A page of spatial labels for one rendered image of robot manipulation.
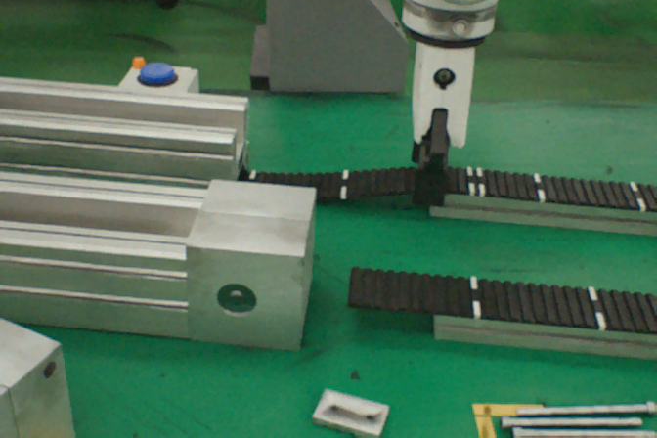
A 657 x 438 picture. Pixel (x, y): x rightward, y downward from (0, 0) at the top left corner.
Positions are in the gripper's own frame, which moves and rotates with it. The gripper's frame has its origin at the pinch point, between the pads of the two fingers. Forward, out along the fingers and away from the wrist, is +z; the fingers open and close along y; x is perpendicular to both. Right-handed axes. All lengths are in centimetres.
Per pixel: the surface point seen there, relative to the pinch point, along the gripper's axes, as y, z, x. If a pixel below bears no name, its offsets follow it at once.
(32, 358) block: -37.2, -5.5, 25.8
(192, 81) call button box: 13.6, -1.9, 27.5
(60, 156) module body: -5.0, -1.1, 36.4
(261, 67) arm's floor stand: 33.0, 4.1, 22.2
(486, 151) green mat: 13.5, 4.0, -7.7
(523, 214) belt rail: -2.0, 2.8, -10.1
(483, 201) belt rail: -2.0, 1.7, -5.8
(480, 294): -18.5, 0.8, -4.1
